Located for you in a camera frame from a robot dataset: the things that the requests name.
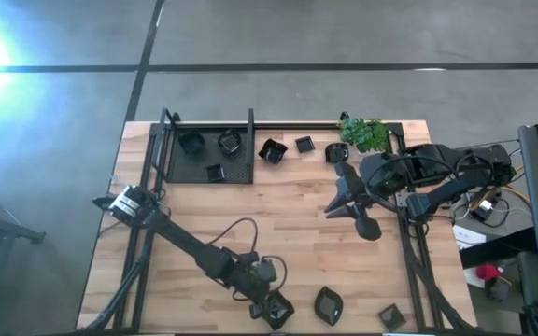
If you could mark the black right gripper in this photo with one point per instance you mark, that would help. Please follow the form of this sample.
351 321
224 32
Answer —
350 182

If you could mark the round black plate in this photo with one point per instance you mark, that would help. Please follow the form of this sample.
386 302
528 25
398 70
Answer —
335 151

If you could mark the large wavy-edged black plate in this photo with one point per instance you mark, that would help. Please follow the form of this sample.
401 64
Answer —
280 313

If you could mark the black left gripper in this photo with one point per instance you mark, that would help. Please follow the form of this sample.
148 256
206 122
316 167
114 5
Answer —
259 275

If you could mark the power adapter block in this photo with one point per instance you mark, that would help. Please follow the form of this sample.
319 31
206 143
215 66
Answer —
483 210

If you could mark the white paper sheet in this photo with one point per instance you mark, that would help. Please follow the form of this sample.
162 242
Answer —
472 279

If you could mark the small square black plate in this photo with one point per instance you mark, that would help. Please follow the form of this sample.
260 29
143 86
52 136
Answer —
392 317
305 144
215 173

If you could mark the green plant in white pot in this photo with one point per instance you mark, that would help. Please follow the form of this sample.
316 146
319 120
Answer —
364 135

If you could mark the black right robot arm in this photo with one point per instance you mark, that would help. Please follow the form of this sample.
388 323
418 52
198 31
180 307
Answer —
446 191

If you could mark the dark grey office chair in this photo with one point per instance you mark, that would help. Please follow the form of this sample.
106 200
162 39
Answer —
26 235

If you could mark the grey crumpled cloth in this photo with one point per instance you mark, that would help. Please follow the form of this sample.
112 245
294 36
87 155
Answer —
498 290

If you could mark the white paper box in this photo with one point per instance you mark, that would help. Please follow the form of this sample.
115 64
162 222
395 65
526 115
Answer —
467 237

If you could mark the black metal rig frame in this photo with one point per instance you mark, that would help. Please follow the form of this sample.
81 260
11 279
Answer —
297 126

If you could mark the black leaf-shaped plate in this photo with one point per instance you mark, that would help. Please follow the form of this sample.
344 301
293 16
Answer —
329 306

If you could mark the red crumpled cloth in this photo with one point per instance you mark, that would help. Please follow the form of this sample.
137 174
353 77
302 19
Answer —
487 272

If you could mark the black rounded square plate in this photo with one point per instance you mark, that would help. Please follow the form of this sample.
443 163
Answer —
191 142

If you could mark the black curled-corner square plate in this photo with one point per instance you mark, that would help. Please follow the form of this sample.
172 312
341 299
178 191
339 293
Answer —
273 151

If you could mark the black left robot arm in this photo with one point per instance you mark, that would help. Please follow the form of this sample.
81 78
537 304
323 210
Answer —
185 240

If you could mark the black octagonal glossy plate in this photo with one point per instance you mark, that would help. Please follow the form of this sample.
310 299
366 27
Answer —
230 142

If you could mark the small black clamp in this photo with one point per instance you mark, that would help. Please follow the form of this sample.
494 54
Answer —
344 116

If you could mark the black mesh tray rack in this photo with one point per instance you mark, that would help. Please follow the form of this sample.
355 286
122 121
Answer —
185 168

